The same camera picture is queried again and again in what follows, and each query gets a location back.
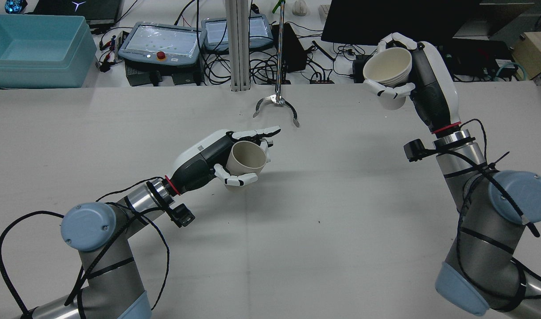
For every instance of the right white dexterous robot hand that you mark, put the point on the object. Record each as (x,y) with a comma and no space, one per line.
(434,84)

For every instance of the left white dexterous robot hand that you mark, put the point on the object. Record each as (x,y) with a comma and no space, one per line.
(199,164)

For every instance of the beige paper cup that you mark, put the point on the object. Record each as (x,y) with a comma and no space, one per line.
(248,157)

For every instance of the white paper cup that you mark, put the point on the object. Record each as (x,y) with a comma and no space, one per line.
(385,66)

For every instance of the left UR5e robot arm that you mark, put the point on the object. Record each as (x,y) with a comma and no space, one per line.
(98,266)

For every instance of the right UR5e robot arm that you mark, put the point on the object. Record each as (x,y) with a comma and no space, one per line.
(487,230)

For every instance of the black flat desktop device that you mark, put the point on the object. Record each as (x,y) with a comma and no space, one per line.
(478,55)

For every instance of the small black box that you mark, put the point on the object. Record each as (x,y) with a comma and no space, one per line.
(359,66)

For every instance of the black Huawei monitor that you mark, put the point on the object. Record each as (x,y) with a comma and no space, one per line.
(385,17)

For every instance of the metal reacher grabber tool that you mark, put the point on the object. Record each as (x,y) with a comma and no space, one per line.
(278,99)

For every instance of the black control box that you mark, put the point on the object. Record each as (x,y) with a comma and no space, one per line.
(142,76)

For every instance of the wooden box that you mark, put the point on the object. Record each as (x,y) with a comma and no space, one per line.
(534,48)

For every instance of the black USB hub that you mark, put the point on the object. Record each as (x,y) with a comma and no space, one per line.
(321,81)

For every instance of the teach pendant with red button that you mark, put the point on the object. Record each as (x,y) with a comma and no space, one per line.
(160,42)

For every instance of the black upright adapter box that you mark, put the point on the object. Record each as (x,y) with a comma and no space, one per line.
(292,48)

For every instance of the grey teach pendant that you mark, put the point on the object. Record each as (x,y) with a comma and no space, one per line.
(261,31)

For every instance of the black laptop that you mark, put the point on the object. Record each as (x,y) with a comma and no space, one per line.
(75,9)

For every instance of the teal plastic bin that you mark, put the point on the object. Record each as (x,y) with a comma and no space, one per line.
(36,48)

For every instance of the blue glowing ball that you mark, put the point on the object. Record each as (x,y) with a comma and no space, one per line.
(16,5)

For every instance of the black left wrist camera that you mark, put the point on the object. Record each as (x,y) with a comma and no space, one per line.
(183,216)

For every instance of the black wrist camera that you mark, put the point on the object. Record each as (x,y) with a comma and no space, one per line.
(183,216)
(414,149)

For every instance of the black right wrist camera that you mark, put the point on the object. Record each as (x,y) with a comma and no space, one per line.
(414,149)

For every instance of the aluminium profile post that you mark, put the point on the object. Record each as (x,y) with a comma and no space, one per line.
(238,44)

